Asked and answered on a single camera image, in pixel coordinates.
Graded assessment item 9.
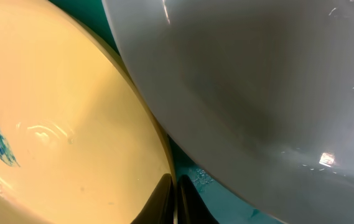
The light blue plate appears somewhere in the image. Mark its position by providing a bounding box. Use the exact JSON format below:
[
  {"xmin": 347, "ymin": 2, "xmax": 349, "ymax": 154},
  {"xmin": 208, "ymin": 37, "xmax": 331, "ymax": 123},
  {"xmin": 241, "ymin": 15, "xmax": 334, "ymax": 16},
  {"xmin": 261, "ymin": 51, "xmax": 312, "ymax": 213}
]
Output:
[{"xmin": 103, "ymin": 0, "xmax": 354, "ymax": 223}]

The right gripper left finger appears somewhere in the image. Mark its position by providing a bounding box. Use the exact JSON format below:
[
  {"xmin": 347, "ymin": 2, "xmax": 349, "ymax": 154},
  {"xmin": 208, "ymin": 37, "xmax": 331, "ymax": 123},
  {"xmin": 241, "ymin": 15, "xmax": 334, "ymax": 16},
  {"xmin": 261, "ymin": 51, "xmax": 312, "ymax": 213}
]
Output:
[{"xmin": 131, "ymin": 174, "xmax": 174, "ymax": 224}]

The yellow-rimmed plate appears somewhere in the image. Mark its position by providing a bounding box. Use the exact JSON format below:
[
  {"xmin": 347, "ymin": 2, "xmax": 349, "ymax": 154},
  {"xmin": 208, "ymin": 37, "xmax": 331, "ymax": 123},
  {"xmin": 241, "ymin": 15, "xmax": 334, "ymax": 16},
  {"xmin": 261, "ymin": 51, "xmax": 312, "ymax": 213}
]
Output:
[{"xmin": 0, "ymin": 1, "xmax": 170, "ymax": 223}]

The teal plastic tray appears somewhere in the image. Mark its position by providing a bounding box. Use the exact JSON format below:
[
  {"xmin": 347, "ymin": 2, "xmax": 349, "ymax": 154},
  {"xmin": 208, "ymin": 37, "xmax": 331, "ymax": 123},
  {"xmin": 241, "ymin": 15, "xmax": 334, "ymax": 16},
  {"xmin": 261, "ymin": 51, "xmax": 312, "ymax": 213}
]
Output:
[{"xmin": 50, "ymin": 0, "xmax": 280, "ymax": 224}]

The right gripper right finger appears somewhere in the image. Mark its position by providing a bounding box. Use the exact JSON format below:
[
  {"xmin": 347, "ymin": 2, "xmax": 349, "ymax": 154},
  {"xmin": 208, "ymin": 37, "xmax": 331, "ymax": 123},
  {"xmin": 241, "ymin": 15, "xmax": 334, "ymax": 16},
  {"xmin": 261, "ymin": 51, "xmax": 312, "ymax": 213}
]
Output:
[{"xmin": 177, "ymin": 175, "xmax": 219, "ymax": 224}]

